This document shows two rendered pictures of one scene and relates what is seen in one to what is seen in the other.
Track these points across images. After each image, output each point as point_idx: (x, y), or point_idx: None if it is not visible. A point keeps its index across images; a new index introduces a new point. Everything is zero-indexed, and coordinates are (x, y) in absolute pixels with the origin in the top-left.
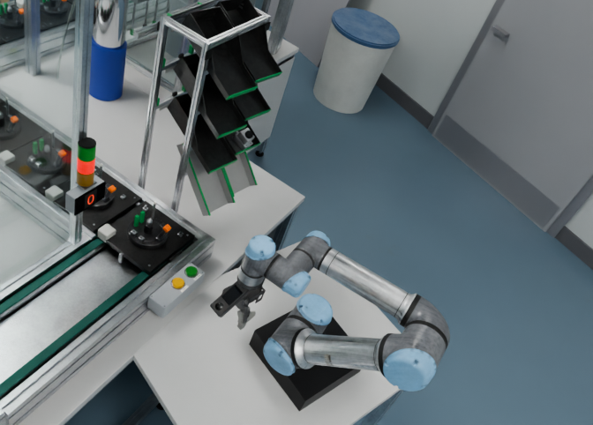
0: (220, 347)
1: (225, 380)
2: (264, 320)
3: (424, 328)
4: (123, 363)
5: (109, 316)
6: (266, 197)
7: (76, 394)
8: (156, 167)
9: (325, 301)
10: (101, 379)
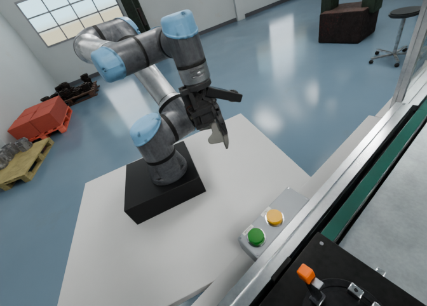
0: (232, 187)
1: (232, 164)
2: (183, 214)
3: (99, 25)
4: (318, 169)
5: (349, 172)
6: None
7: (350, 146)
8: None
9: (132, 129)
10: (333, 157)
